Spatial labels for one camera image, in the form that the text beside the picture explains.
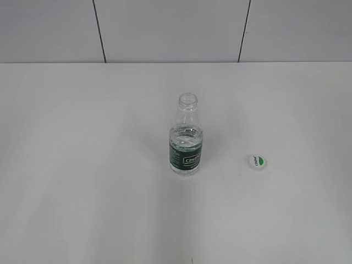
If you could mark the clear Cestbon water bottle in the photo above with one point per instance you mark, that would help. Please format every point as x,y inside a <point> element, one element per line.
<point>186,137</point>

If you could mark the white green bottle cap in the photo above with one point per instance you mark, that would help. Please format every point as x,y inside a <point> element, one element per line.
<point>256,162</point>

